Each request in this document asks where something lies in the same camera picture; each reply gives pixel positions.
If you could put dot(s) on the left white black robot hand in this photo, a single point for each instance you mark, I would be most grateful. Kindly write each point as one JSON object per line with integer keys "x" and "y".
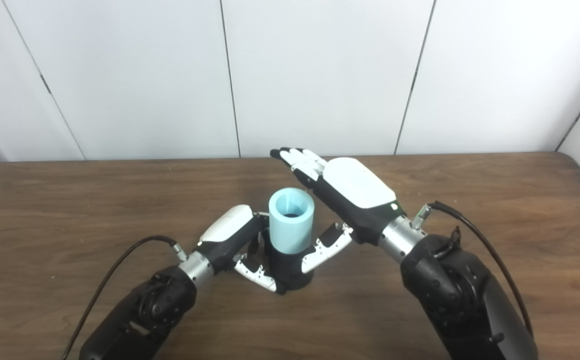
{"x": 227, "y": 235}

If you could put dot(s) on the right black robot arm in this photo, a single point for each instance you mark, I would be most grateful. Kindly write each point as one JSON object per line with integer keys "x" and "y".
{"x": 469, "y": 300}

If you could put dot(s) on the light blue cylinder cup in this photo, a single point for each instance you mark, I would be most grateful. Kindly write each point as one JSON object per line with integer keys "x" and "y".
{"x": 290, "y": 225}

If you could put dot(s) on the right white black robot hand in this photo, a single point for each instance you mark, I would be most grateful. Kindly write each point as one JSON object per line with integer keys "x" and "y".
{"x": 357, "y": 195}

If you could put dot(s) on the black flared nozzle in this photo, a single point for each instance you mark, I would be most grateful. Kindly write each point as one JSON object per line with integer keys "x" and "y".
{"x": 290, "y": 272}

